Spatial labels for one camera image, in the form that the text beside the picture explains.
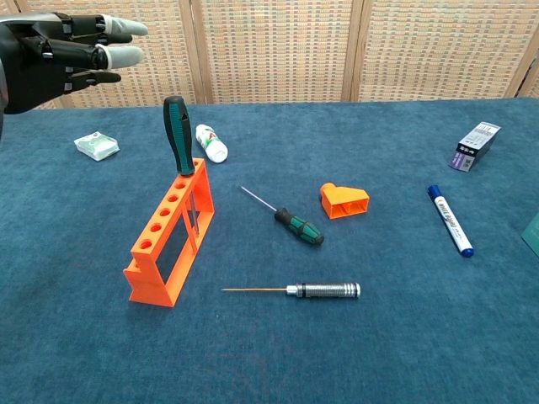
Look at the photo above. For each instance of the woven bamboo folding screen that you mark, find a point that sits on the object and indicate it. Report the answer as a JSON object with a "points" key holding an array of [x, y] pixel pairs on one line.
{"points": [[273, 46]]}

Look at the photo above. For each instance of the orange plastic printed part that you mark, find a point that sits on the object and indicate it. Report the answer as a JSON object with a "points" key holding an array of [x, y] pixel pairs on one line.
{"points": [[345, 198]]}

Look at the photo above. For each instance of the blue table mat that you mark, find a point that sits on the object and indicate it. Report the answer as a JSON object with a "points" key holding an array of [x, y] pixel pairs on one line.
{"points": [[295, 345]]}

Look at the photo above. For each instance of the white plastic bottle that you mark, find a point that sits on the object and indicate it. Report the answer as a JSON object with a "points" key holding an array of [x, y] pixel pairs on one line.
{"points": [[210, 143]]}

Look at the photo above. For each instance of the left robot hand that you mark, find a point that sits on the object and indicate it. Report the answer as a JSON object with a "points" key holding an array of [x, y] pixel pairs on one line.
{"points": [[29, 63]]}

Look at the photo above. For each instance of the green black striped screwdriver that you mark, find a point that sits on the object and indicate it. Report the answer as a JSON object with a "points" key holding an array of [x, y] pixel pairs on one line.
{"points": [[301, 227]]}

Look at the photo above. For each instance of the teal speaker box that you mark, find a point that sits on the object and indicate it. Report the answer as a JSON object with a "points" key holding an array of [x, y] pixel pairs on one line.
{"points": [[532, 231]]}

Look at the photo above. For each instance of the blue whiteboard marker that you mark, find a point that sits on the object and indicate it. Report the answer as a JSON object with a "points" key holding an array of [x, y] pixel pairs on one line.
{"points": [[452, 223]]}

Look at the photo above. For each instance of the silver precision screwdriver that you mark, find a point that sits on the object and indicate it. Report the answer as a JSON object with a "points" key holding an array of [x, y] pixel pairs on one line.
{"points": [[328, 290]]}

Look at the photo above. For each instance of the orange bit holder block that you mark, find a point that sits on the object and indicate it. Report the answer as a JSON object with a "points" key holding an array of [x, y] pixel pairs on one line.
{"points": [[147, 256]]}

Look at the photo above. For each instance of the white green tissue pack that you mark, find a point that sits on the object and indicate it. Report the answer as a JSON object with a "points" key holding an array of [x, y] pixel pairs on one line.
{"points": [[97, 145]]}

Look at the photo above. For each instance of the small dark purple box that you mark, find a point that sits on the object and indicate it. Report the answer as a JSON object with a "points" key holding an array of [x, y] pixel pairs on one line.
{"points": [[473, 147]]}

